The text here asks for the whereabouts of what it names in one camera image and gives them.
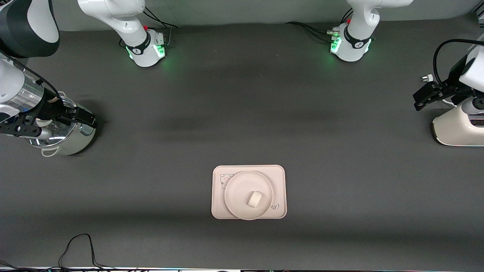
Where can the cream round plate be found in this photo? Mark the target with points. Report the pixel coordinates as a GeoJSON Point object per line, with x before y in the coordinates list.
{"type": "Point", "coordinates": [238, 192]}

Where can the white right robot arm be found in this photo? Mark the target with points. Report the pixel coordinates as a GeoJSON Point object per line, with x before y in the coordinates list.
{"type": "Point", "coordinates": [22, 34]}

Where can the white power plug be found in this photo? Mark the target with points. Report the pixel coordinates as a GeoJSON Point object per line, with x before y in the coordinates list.
{"type": "Point", "coordinates": [427, 78]}

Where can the cream white countertop appliance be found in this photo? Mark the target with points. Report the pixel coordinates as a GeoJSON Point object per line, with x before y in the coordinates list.
{"type": "Point", "coordinates": [453, 130]}

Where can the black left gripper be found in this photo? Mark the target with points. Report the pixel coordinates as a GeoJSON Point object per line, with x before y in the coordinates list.
{"type": "Point", "coordinates": [453, 79]}

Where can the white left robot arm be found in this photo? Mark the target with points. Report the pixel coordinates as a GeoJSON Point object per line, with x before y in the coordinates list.
{"type": "Point", "coordinates": [357, 41]}

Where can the glass pot lid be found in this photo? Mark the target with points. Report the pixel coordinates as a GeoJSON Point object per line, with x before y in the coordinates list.
{"type": "Point", "coordinates": [56, 136]}

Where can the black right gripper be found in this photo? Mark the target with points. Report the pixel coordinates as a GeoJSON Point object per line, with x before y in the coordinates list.
{"type": "Point", "coordinates": [48, 107]}

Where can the pale green electric pot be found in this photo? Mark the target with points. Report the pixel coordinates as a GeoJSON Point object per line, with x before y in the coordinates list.
{"type": "Point", "coordinates": [75, 141]}

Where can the cream rectangular rabbit tray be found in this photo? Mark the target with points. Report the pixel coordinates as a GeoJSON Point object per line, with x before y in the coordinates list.
{"type": "Point", "coordinates": [280, 181]}

